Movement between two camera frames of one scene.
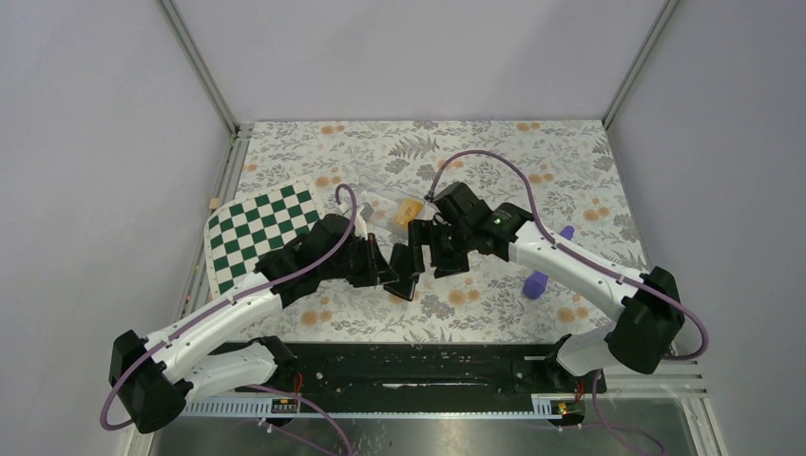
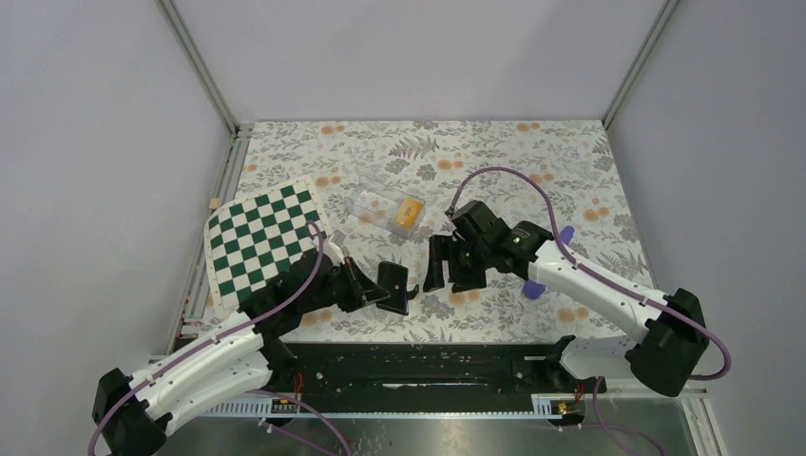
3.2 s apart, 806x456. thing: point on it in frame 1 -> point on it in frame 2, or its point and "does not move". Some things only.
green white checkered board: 241,233 does not move
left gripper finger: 381,272 -> 363,286
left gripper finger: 360,271 -> 351,296
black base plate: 438,370 does not move
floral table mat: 559,177 does not move
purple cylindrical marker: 534,286 does not move
